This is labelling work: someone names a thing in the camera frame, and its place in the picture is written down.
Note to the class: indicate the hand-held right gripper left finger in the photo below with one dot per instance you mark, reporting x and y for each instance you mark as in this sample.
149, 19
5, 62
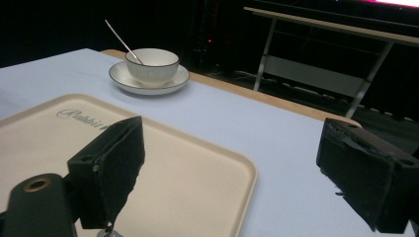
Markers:
108, 168

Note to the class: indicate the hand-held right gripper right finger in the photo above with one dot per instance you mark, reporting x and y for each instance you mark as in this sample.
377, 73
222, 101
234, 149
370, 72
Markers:
365, 177

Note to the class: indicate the beige plastic tray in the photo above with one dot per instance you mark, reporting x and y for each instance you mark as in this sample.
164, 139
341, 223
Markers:
184, 184

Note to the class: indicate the white saucer with dark rim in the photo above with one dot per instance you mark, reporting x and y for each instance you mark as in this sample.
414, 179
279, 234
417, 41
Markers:
149, 86

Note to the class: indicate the white bowl with dark rim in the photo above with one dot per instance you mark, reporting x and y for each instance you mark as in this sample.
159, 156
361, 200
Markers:
152, 67

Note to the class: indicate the metal-legged side table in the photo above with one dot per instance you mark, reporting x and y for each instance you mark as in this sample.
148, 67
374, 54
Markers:
329, 59

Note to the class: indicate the metal spoon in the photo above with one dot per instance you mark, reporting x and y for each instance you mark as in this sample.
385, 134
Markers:
123, 42

